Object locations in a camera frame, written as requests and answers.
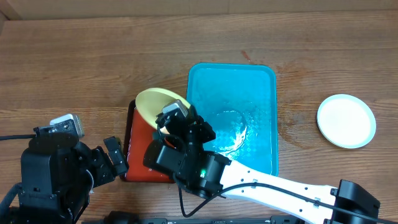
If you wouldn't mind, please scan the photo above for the yellow plate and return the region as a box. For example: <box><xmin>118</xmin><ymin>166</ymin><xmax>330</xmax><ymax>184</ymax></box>
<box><xmin>136</xmin><ymin>88</ymin><xmax>190</xmax><ymax>130</ymax></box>

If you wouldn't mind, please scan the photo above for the light blue plate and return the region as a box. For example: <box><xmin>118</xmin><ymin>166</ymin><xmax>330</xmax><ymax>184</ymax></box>
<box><xmin>317</xmin><ymin>94</ymin><xmax>377</xmax><ymax>149</ymax></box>

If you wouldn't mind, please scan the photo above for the hourglass green red sponge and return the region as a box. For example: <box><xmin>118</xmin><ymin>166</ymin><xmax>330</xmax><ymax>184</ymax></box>
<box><xmin>152</xmin><ymin>131</ymin><xmax>162</xmax><ymax>140</ymax></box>

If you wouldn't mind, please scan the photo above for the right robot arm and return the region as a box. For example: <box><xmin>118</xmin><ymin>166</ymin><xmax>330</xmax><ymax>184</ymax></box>
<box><xmin>137</xmin><ymin>101</ymin><xmax>382</xmax><ymax>223</ymax></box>

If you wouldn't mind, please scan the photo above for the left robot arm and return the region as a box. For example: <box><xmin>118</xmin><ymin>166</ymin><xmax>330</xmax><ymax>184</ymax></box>
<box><xmin>1</xmin><ymin>125</ymin><xmax>129</xmax><ymax>223</ymax></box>

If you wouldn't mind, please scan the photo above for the red black small tray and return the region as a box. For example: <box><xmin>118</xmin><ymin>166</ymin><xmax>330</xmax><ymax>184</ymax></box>
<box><xmin>121</xmin><ymin>100</ymin><xmax>175</xmax><ymax>184</ymax></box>

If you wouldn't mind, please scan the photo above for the teal plastic tray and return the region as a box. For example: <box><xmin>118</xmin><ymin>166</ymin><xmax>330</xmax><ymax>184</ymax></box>
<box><xmin>187</xmin><ymin>63</ymin><xmax>279</xmax><ymax>175</ymax></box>

